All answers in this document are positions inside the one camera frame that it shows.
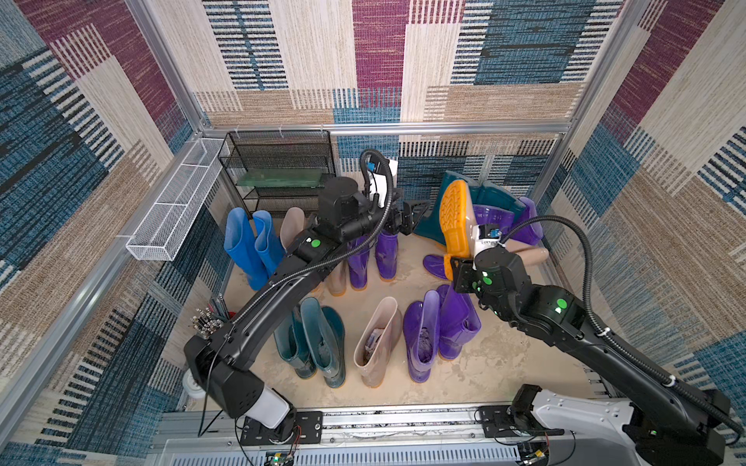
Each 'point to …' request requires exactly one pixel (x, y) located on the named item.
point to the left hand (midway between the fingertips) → (418, 198)
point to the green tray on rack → (312, 178)
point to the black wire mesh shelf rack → (308, 149)
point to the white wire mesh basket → (174, 216)
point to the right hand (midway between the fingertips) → (462, 264)
